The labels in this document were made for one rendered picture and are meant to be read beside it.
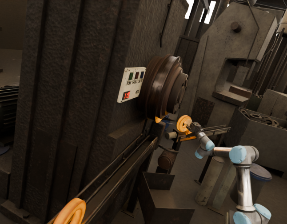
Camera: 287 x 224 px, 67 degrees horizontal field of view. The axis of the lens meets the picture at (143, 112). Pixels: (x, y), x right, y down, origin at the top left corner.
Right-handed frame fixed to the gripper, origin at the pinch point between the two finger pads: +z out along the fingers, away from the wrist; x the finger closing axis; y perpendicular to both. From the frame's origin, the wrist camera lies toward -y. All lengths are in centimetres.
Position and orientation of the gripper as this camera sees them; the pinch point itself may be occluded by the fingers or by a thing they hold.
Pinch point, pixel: (185, 121)
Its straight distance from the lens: 202.4
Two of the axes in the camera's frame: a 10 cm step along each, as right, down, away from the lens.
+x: -8.0, -0.4, -6.0
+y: 4.0, -7.8, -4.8
